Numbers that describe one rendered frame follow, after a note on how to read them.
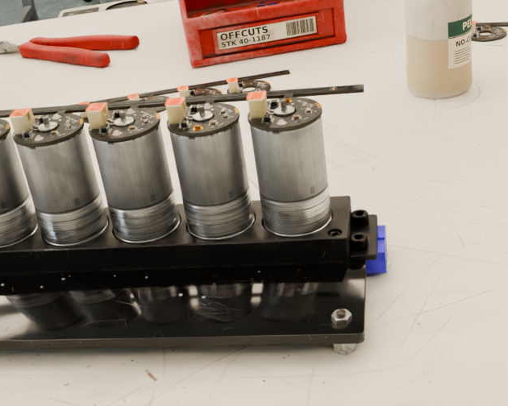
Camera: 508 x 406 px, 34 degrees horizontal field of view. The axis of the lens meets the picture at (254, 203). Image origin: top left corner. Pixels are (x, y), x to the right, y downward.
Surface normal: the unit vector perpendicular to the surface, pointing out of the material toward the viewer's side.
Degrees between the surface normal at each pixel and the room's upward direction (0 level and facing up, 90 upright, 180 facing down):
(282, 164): 90
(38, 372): 0
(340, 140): 0
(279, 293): 0
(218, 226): 90
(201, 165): 90
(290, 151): 90
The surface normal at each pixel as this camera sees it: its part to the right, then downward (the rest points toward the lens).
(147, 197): 0.42, 0.40
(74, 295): -0.13, -0.87
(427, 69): -0.52, 0.43
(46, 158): 0.08, 0.48
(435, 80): -0.32, 0.49
